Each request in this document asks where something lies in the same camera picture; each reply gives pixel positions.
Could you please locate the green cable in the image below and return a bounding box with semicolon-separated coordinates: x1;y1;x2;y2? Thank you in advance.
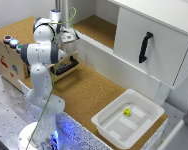
25;6;78;150

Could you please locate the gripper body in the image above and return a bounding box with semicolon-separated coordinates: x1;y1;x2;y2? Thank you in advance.
61;27;80;44

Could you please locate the yellow block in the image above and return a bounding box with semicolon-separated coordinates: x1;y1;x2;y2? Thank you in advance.
123;107;132;117

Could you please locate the white plastic box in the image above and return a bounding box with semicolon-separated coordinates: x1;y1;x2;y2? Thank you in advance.
90;88;166;150

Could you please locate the green button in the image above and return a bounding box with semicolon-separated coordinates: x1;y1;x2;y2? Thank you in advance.
15;43;24;54

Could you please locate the white cabinet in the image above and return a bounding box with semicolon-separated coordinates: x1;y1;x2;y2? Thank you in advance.
58;0;188;108

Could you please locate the wooden drawer box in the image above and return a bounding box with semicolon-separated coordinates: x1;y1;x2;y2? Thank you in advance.
0;16;80;93

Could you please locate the black drawer handle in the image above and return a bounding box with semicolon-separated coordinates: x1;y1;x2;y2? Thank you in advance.
50;55;80;76

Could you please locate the white sliding door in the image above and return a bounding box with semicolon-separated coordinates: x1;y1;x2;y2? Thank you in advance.
112;6;188;89

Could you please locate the black door handle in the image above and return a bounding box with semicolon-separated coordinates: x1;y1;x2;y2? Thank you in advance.
138;31;154;64

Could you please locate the red button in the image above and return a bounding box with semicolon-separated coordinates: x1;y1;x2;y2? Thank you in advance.
3;34;13;45

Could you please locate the blue button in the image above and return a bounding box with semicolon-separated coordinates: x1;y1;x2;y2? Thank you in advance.
9;38;21;48

